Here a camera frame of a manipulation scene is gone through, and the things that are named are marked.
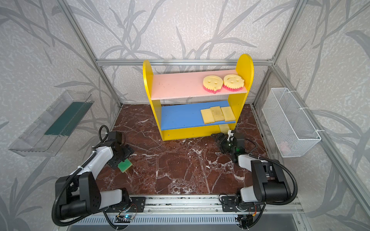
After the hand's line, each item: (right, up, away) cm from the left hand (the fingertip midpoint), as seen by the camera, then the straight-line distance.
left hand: (128, 151), depth 88 cm
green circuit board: (+5, -31, -16) cm, 35 cm away
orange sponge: (+50, +21, +4) cm, 54 cm away
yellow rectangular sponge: (+63, +23, +6) cm, 68 cm away
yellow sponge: (+56, +23, +6) cm, 61 cm away
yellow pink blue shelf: (+33, +18, +3) cm, 38 cm away
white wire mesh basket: (+83, +14, -28) cm, 89 cm away
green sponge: (-2, -9, -2) cm, 9 cm away
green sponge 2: (+62, +13, +14) cm, 65 cm away
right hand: (+53, +10, +2) cm, 54 cm away
